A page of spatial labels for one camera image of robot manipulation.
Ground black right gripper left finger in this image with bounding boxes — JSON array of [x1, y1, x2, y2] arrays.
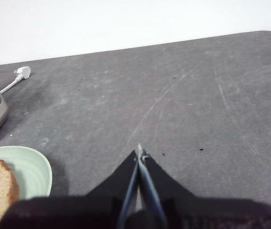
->
[[0, 149, 139, 229]]

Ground white power cable with plug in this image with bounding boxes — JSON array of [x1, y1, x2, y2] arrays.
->
[[0, 66, 32, 95]]

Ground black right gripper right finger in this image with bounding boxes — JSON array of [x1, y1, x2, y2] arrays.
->
[[137, 143, 271, 229]]

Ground pale green round plate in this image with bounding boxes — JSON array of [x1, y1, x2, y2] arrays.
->
[[0, 146, 53, 201]]

